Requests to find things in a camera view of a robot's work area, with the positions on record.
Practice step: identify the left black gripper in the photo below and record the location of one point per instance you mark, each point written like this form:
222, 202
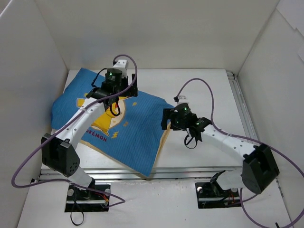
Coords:
133, 85

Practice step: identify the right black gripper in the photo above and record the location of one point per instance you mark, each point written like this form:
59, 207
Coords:
165, 119

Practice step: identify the blue yellow cartoon pillowcase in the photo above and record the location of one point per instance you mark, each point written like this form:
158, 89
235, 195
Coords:
129, 132

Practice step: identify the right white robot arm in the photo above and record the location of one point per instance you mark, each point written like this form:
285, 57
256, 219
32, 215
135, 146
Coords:
259, 167

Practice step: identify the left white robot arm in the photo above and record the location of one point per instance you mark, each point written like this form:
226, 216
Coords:
59, 149

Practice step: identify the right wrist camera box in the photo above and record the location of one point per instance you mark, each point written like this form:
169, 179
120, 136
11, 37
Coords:
180, 99

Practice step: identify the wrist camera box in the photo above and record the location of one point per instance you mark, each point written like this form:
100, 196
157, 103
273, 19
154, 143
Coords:
180, 99
121, 64

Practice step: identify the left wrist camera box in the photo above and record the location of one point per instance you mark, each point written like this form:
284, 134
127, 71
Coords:
121, 64

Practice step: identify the aluminium frame rail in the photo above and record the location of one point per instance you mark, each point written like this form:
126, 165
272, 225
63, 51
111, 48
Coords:
201, 87

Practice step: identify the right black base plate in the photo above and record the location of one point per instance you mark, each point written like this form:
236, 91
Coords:
210, 196

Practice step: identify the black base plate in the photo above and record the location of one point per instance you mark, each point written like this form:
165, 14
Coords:
210, 196
78, 200

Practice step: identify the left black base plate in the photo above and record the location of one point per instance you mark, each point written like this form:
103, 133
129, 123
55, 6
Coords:
78, 200

